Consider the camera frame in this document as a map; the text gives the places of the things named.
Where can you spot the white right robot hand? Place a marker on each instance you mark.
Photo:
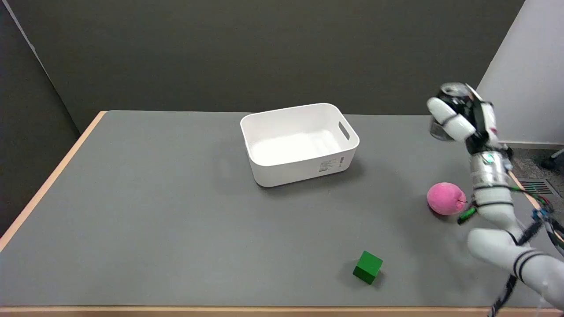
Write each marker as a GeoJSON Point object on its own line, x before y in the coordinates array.
{"type": "Point", "coordinates": [458, 123]}

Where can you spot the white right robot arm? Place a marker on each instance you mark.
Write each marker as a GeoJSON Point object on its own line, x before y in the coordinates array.
{"type": "Point", "coordinates": [498, 211]}

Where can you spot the white plastic box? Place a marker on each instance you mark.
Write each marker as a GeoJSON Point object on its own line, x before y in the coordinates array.
{"type": "Point", "coordinates": [299, 143]}

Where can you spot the pink ball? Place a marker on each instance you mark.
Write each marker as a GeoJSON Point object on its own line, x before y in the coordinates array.
{"type": "Point", "coordinates": [446, 199]}

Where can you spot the black chair base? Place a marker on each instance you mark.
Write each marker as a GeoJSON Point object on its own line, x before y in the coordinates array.
{"type": "Point", "coordinates": [553, 161]}

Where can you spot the floor vent grille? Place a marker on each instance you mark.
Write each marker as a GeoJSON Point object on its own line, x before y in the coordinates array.
{"type": "Point", "coordinates": [537, 187]}

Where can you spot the green cube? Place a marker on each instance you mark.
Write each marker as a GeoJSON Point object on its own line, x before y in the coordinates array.
{"type": "Point", "coordinates": [367, 267]}

